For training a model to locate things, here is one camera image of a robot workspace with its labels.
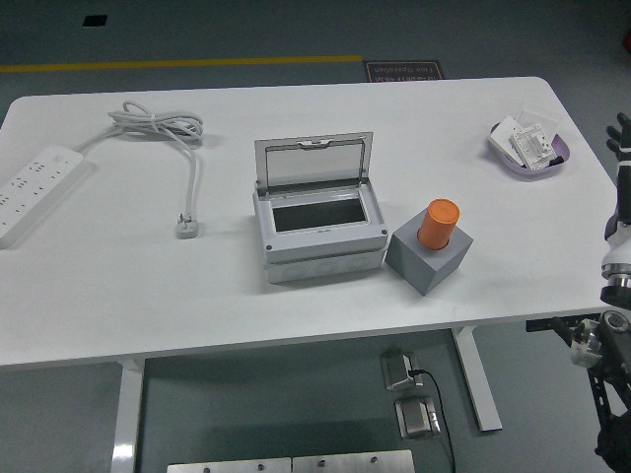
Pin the purple plastic tray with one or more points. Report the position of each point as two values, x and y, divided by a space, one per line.
537 173

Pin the white power strip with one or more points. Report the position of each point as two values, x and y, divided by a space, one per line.
34 187

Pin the dark printed floor sign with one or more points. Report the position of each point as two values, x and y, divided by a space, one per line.
404 71

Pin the black table control panel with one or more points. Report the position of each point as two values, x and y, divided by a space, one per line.
539 325

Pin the white switch panel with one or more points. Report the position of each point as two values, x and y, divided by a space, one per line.
532 145

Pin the grey metal plate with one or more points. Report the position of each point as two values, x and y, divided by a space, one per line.
227 466
352 463

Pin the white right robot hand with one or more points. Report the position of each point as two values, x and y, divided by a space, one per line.
622 246

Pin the black square floor marker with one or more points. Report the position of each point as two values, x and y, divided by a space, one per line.
95 20

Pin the grey cube holder block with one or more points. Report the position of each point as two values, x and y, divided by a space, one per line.
419 266

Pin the orange cylindrical battery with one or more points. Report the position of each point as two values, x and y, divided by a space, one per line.
439 224

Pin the red object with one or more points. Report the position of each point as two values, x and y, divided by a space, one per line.
627 44

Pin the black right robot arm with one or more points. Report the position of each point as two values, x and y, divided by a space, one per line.
616 345

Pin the transparent hinged box lid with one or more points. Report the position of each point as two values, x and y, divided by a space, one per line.
315 165

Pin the small black part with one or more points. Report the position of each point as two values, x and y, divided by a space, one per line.
557 160

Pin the clear plastic packet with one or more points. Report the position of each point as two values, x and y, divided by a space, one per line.
539 115

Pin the grey electrical enclosure box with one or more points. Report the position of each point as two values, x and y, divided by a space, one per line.
320 249

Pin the silver floor socket box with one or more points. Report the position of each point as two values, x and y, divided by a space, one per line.
416 419
397 369

